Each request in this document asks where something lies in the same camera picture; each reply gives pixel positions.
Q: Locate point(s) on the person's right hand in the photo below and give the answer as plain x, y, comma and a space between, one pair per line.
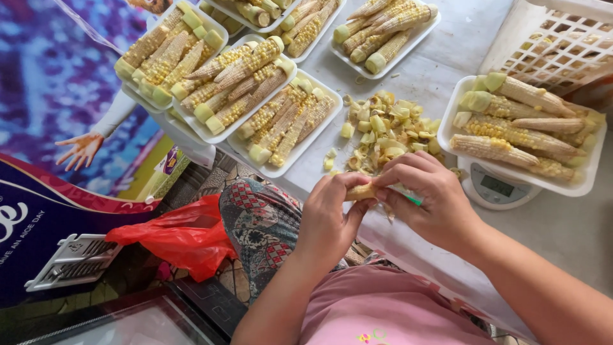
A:
433, 201

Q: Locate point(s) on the person's left hand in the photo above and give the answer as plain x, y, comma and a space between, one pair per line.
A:
323, 227

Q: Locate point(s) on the small peeled corn cob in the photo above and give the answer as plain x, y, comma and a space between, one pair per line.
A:
360, 192

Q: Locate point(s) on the patterned trousers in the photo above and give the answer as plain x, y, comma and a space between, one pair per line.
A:
261, 225

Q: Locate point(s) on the white digital kitchen scale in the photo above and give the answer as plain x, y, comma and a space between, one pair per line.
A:
498, 187

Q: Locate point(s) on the white foam tray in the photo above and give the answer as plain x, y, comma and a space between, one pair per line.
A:
218, 28
282, 81
330, 24
412, 43
239, 21
450, 124
330, 124

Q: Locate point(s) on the pile of corn trimmings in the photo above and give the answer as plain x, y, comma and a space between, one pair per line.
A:
385, 129

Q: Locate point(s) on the pink shirt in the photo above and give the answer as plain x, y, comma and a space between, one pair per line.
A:
383, 306

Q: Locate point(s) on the heap of corn cobs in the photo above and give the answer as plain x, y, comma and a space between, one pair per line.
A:
234, 84
306, 26
383, 31
282, 124
256, 12
522, 127
165, 60

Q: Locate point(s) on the red plastic bag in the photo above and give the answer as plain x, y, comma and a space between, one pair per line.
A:
186, 237

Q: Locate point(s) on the white plastic lattice basket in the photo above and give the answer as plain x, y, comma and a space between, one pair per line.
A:
555, 45

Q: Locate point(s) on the glass topped freezer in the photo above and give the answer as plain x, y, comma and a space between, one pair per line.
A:
129, 321

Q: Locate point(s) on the white plastic grid rack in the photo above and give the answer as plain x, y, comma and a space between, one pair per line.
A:
72, 261

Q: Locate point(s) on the dark blue banner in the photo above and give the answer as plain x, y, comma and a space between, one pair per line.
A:
38, 225

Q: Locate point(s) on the purple printed banner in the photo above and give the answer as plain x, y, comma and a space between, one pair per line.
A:
52, 81

